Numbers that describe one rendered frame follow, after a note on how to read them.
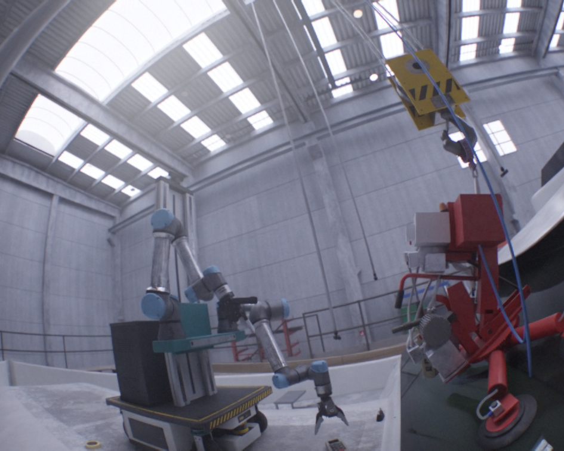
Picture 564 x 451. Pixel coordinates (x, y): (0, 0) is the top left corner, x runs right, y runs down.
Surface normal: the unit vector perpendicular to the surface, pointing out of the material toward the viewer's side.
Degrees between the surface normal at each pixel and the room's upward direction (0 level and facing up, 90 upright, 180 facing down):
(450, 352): 90
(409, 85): 90
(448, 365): 90
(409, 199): 90
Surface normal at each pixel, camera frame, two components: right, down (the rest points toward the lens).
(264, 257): -0.40, -0.25
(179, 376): 0.89, -0.30
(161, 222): -0.01, -0.51
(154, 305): -0.01, -0.22
